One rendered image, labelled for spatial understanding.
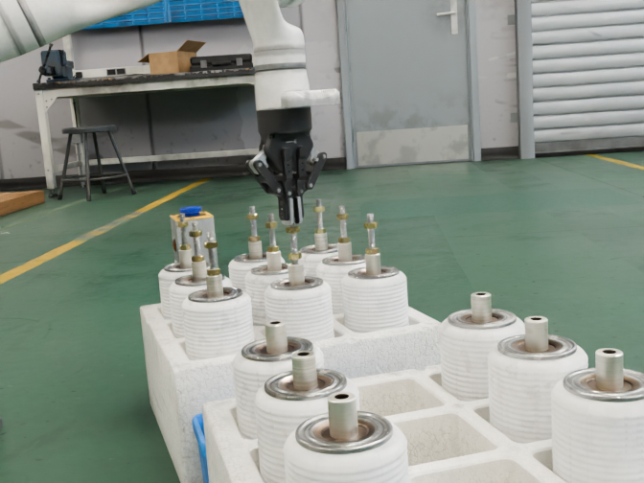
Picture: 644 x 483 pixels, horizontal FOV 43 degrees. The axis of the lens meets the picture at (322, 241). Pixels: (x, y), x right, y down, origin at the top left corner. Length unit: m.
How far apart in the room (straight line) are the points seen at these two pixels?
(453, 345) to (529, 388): 0.14
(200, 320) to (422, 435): 0.37
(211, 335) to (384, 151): 5.09
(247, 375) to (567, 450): 0.32
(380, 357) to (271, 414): 0.44
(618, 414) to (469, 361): 0.25
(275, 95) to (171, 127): 5.23
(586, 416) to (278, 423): 0.26
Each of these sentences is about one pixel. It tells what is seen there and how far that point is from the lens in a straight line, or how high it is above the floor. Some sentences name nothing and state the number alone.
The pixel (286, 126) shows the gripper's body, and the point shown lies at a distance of 1.09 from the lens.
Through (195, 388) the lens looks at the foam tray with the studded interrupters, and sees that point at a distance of 1.08.
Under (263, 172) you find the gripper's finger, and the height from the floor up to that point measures 0.42.
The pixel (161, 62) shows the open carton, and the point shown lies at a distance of 5.83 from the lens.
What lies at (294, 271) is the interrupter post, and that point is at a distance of 1.14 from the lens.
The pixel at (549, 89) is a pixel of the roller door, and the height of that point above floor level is 0.49.
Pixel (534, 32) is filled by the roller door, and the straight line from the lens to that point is 6.20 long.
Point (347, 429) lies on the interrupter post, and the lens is 0.63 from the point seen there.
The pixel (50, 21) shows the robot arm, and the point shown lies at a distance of 1.34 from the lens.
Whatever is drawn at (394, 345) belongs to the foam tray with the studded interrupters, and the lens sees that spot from 1.15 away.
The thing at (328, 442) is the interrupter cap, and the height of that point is 0.25.
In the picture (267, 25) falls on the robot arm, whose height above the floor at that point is 0.61.
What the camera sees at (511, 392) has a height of 0.22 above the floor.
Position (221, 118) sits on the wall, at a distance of 6.23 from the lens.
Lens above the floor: 0.50
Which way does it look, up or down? 10 degrees down
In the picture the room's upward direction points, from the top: 4 degrees counter-clockwise
